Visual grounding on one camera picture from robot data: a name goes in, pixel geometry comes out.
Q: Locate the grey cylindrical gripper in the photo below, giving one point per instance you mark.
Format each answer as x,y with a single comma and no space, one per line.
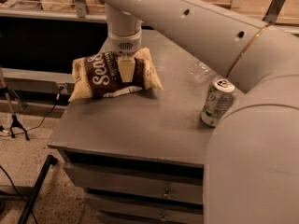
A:
125,45

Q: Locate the brown sea salt chip bag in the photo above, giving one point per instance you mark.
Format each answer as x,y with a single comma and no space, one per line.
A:
98,76

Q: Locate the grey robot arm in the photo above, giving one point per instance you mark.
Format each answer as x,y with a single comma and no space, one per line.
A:
252,159

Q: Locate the clear plastic water bottle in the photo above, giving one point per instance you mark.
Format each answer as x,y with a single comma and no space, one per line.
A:
201,72

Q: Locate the grey drawer cabinet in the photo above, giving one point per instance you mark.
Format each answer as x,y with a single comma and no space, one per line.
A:
156,131

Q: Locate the grey low metal bench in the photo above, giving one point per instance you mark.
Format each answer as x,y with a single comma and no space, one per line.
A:
38,81

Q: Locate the green white soda can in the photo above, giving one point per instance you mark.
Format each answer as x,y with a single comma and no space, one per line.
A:
220,97

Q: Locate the black floor pole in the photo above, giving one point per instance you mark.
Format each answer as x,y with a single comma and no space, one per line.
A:
28,208

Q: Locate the top grey drawer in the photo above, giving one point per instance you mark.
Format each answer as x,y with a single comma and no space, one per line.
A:
140,183

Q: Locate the grey drawer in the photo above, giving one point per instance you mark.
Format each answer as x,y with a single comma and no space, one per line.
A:
159,210
140,183

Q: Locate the black tripod stand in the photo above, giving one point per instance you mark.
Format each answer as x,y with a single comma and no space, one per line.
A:
15,123

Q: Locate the grey metal counter rail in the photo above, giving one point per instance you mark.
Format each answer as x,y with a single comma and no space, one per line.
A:
288,17

